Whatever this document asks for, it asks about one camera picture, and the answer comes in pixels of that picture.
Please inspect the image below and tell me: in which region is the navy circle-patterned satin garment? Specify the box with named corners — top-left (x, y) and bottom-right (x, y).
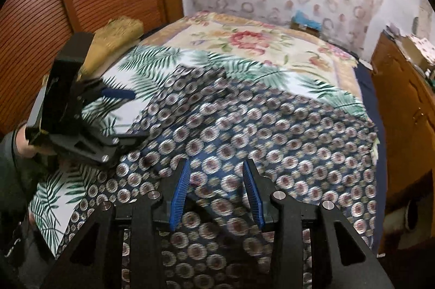
top-left (60, 66), bottom-right (377, 288)

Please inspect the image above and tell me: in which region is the person's left hand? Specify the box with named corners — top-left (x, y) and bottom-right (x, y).
top-left (15, 125), bottom-right (56, 159)

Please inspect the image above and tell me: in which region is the gold paisley patterned garment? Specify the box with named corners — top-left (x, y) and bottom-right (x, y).
top-left (78, 16), bottom-right (145, 81)

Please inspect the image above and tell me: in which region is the floral bed quilt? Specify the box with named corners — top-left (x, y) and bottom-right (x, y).
top-left (141, 11), bottom-right (362, 99)

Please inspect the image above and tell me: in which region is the wooden sideboard cabinet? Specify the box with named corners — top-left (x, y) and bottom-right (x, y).
top-left (371, 32), bottom-right (434, 200)

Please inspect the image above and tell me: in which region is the cardboard box with dotted cloth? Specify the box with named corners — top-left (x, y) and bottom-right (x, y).
top-left (396, 35), bottom-right (434, 72)

